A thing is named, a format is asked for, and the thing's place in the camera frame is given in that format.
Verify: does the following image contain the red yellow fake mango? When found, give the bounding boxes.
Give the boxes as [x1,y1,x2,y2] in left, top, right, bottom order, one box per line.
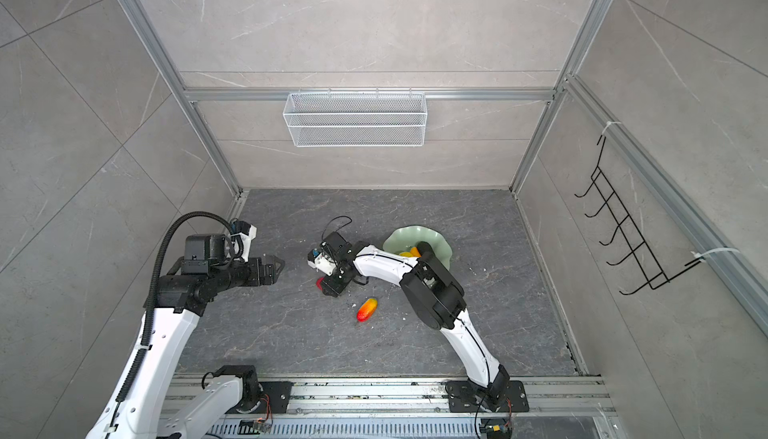
[399,247,421,258]

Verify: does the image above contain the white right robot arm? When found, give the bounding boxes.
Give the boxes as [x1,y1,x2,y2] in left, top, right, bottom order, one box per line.
[307,232,510,411]

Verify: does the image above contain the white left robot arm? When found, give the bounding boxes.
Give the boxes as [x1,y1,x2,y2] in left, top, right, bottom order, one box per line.
[87,221,284,438]

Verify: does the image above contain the green wavy fruit bowl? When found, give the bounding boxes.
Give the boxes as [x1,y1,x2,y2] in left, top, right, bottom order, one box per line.
[383,225,453,270]

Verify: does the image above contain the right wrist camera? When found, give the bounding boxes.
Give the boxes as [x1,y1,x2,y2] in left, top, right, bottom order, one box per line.
[307,246,337,276]

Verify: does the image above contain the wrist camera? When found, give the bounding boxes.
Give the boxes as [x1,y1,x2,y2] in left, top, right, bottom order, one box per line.
[230,219,257,262]
[307,246,337,276]

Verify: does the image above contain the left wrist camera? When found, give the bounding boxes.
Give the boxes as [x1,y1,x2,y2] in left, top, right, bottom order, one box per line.
[230,219,257,262]

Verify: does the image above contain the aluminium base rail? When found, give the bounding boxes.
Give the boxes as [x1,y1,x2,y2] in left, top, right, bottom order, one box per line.
[204,376,627,438]

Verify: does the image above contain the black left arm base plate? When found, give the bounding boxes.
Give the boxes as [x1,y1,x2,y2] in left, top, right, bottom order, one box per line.
[233,381,293,415]

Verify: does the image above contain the black corrugated cable hose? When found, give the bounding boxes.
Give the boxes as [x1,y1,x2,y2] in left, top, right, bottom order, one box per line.
[110,210,234,410]

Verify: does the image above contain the white wire mesh basket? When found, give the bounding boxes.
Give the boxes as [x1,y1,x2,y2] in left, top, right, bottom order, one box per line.
[283,91,428,148]

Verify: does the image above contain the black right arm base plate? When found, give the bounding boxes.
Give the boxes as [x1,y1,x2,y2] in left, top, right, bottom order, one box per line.
[445,380,530,413]

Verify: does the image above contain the black wire hook rack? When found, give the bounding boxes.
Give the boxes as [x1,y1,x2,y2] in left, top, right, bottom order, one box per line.
[574,136,705,297]

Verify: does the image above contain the aluminium frame rail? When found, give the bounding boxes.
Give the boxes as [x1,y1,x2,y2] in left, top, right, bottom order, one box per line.
[117,0,243,198]

